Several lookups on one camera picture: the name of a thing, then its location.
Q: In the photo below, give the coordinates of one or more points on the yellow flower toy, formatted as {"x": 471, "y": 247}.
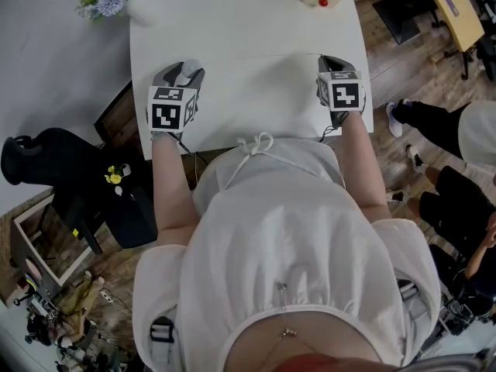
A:
{"x": 115, "y": 176}

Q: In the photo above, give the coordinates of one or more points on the white power strip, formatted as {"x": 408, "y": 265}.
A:
{"x": 105, "y": 295}

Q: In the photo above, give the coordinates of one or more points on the open wooden frame box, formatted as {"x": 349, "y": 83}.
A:
{"x": 38, "y": 258}

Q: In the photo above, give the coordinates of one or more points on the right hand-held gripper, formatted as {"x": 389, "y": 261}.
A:
{"x": 345, "y": 93}

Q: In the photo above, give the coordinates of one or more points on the black floor base plate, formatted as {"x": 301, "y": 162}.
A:
{"x": 399, "y": 18}

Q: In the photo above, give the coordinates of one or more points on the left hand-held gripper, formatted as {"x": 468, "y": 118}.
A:
{"x": 166, "y": 111}

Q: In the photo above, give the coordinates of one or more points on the person's white top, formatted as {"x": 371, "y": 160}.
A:
{"x": 290, "y": 254}

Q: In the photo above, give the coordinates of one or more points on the small white egg-shaped object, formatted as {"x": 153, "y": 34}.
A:
{"x": 119, "y": 190}

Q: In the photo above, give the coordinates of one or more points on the yellow curved table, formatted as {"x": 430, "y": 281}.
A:
{"x": 465, "y": 21}

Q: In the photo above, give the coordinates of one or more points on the black box with yellow sticker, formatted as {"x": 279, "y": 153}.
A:
{"x": 83, "y": 223}

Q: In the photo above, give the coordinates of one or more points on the black mesh office chair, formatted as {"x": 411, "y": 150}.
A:
{"x": 62, "y": 161}

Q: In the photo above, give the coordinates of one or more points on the white table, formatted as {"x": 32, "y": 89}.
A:
{"x": 248, "y": 25}

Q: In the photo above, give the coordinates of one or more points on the small red ball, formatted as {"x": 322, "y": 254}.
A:
{"x": 322, "y": 2}

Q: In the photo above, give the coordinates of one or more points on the person's right forearm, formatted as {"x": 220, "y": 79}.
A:
{"x": 364, "y": 169}

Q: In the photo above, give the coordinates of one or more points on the person's left forearm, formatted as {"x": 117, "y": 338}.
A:
{"x": 172, "y": 192}

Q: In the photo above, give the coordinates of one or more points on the purple strip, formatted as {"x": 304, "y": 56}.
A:
{"x": 449, "y": 3}

